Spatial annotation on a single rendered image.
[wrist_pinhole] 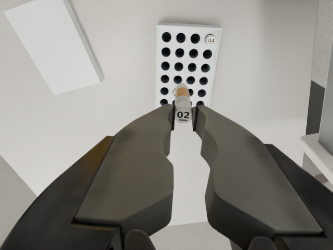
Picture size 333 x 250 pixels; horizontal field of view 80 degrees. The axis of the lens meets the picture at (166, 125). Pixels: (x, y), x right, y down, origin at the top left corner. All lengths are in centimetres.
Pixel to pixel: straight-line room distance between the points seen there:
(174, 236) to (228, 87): 194
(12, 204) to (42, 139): 186
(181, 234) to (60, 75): 196
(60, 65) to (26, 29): 6
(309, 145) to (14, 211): 232
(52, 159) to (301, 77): 50
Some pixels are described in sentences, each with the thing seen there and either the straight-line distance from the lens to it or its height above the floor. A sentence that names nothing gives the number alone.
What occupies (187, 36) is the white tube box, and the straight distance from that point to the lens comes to 29.
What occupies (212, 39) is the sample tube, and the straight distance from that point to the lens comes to 28.
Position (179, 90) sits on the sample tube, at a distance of 15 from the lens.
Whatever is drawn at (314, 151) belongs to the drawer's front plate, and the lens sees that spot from 35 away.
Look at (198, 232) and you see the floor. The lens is 214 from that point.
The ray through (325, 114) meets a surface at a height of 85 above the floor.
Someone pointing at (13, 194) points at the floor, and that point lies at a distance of 220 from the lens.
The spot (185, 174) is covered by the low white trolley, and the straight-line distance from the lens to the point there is 46.
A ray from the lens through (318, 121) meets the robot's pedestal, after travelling 81.
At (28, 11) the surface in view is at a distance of 36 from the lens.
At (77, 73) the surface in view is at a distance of 35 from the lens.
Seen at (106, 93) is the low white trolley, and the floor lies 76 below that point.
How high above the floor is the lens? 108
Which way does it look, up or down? 58 degrees down
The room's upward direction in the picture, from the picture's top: 176 degrees counter-clockwise
